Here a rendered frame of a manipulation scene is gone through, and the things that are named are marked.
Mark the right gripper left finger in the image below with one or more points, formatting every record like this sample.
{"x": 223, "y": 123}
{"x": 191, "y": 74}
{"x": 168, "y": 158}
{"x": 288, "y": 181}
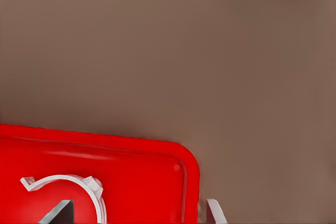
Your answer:
{"x": 61, "y": 213}

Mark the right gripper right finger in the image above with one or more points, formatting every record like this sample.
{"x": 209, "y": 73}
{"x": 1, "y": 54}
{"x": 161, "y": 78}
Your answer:
{"x": 214, "y": 212}

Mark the white drainage pipe clamp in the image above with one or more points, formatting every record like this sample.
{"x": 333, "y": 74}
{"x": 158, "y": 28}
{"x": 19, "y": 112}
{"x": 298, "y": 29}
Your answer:
{"x": 89, "y": 186}

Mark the red plastic tray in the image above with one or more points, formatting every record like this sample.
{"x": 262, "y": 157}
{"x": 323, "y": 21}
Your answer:
{"x": 141, "y": 176}

